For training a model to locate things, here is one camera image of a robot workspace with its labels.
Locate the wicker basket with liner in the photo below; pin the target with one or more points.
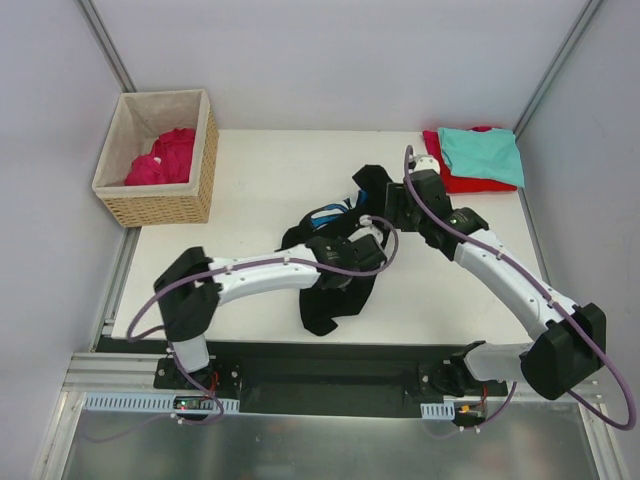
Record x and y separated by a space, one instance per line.
139 119

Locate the black daisy print t-shirt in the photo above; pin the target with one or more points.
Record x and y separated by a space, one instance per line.
319 308

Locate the aluminium frame post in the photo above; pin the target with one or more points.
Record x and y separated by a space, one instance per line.
577 31
106 44

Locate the left white cable duct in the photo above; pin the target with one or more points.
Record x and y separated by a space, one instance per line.
159 403

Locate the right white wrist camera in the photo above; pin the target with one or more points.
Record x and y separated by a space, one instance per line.
423 162

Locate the right aluminium frame post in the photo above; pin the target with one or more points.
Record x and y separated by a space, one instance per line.
577 31

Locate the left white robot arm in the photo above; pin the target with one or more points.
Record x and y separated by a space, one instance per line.
188 303

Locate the teal t-shirt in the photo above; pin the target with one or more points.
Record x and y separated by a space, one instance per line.
489 155

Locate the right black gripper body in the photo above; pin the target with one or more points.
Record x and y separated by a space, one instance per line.
396 205

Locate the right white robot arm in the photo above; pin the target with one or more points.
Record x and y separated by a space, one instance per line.
565 338

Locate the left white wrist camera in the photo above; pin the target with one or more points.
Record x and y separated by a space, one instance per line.
366 227

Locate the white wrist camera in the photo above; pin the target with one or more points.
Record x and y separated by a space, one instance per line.
423 162
366 227

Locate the left aluminium frame post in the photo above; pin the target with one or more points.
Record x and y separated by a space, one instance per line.
106 44

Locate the white cable duct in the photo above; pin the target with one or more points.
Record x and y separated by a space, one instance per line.
444 411
159 403

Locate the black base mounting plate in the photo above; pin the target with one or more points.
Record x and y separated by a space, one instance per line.
379 381

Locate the pink t-shirt in basket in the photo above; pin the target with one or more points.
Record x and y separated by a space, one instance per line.
168 162

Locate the right white cable duct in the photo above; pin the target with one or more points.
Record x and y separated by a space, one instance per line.
444 411

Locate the red t-shirt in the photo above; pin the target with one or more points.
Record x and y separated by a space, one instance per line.
460 185

